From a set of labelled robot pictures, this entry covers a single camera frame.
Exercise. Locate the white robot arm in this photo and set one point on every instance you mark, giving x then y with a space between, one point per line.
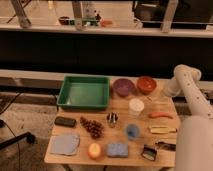
194 147

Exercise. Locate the purple bowl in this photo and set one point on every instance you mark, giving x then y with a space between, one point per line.
123 87

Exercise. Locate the green plastic tray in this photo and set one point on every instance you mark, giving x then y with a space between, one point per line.
84 92

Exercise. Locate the white plastic cup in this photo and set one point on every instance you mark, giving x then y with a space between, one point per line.
136 106

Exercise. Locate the orange bowl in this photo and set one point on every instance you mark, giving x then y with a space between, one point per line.
146 84

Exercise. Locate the bunch of red grapes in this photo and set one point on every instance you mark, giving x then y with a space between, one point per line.
94 128

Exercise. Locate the blue plastic cup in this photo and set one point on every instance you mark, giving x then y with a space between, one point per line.
132 131

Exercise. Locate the wooden table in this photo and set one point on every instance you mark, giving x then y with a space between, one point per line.
120 106

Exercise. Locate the orange carrot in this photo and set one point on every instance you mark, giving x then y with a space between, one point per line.
160 114

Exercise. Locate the black rectangular case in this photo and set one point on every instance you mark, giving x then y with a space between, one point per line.
66 122

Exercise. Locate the yellow banana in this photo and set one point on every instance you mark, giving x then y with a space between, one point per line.
162 130

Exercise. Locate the blue sponge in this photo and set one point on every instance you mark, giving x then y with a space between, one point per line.
117 150

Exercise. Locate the red yellow apple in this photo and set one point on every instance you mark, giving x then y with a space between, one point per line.
94 151

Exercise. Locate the grey folded cloth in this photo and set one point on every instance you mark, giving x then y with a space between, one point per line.
66 144

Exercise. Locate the black chair base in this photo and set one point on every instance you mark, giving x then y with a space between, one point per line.
30 138

